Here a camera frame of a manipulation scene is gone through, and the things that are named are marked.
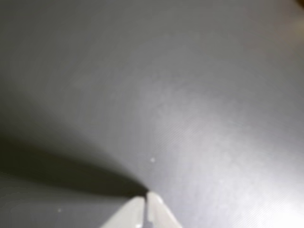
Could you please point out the black table mat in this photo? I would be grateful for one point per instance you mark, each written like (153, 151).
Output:
(152, 95)

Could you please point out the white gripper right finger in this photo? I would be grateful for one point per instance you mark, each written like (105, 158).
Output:
(159, 213)

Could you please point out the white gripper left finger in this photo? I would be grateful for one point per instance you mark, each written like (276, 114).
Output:
(133, 213)

